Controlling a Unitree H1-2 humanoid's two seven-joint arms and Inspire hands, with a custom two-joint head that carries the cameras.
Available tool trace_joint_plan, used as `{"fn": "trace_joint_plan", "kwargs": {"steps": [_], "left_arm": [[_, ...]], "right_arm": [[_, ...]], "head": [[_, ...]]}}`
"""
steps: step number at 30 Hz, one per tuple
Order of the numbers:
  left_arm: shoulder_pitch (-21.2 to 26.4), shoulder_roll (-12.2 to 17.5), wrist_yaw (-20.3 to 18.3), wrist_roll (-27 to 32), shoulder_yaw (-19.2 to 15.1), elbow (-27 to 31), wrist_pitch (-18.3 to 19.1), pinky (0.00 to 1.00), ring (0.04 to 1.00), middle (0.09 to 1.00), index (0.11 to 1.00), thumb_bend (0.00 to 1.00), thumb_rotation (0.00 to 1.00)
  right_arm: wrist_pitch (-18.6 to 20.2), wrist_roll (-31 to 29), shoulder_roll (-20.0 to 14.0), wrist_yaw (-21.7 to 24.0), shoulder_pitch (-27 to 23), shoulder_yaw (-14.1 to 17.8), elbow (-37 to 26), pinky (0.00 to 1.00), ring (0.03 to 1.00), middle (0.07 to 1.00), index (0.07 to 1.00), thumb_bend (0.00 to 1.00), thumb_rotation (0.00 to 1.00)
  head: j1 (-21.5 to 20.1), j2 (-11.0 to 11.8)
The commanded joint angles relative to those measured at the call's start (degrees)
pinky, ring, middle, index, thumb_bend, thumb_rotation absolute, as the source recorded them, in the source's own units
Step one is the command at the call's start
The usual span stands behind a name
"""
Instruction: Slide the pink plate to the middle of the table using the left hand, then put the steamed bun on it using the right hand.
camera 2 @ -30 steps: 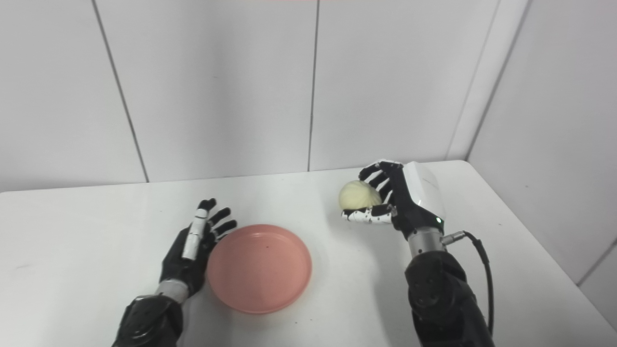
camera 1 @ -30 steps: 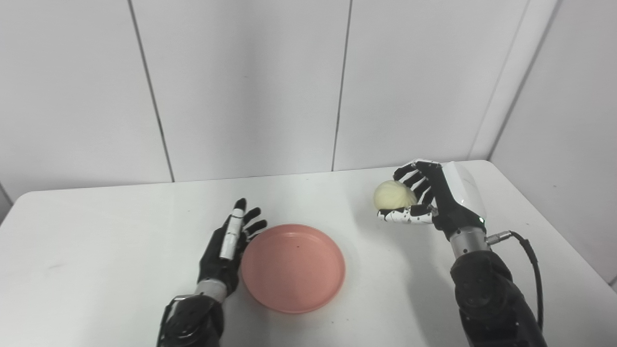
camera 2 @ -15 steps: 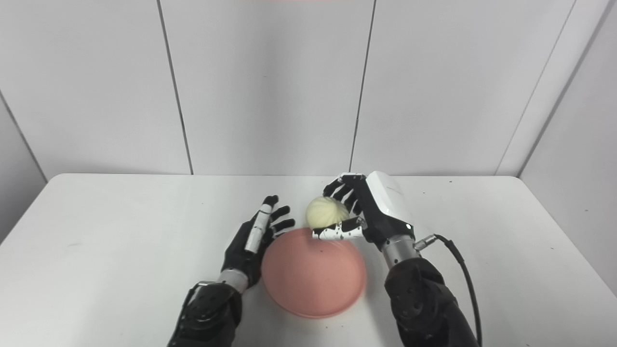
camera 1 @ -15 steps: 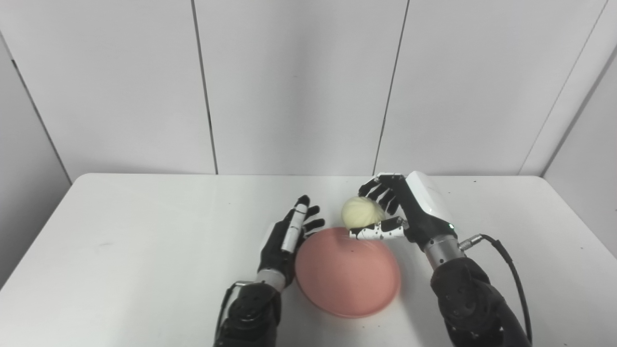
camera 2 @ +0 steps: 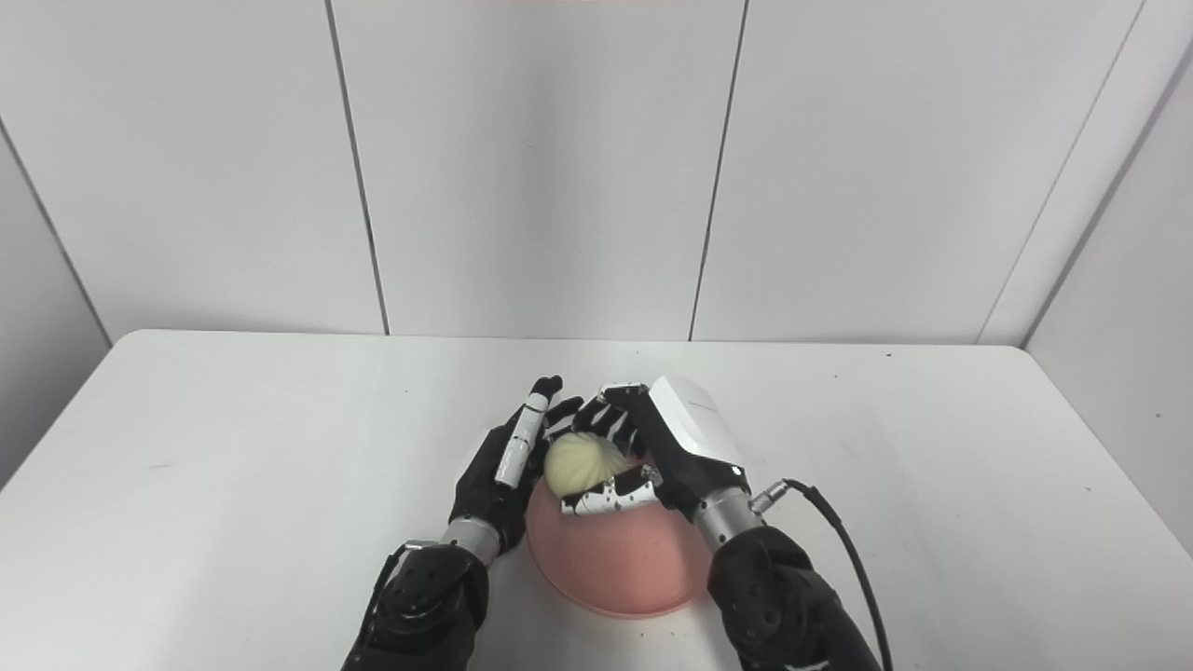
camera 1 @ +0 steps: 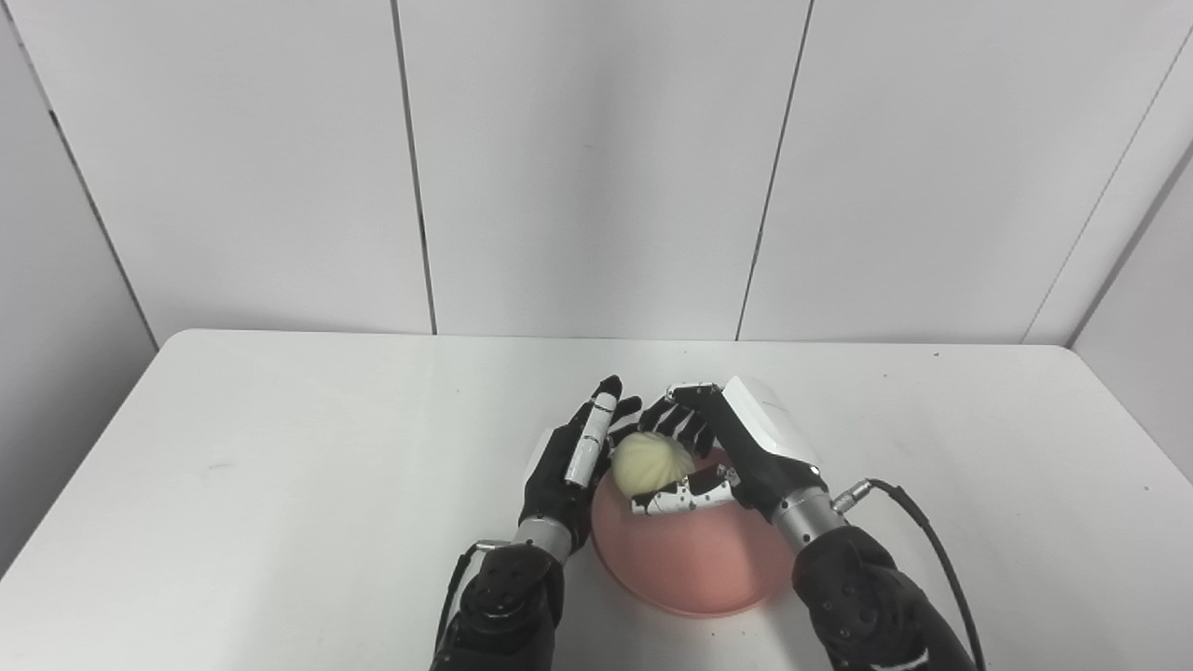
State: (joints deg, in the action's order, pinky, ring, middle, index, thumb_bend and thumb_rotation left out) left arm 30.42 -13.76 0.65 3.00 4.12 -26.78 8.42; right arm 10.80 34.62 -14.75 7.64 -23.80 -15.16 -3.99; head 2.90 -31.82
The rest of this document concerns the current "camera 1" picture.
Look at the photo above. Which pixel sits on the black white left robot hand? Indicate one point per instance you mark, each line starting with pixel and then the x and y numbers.
pixel 550 485

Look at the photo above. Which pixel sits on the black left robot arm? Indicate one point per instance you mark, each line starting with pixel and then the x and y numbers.
pixel 508 606

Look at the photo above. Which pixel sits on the pink round plate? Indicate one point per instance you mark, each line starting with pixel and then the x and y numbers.
pixel 690 559

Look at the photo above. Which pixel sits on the pale yellow steamed bun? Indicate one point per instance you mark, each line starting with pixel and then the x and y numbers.
pixel 648 463

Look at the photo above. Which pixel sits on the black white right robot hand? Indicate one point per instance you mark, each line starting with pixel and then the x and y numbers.
pixel 760 447

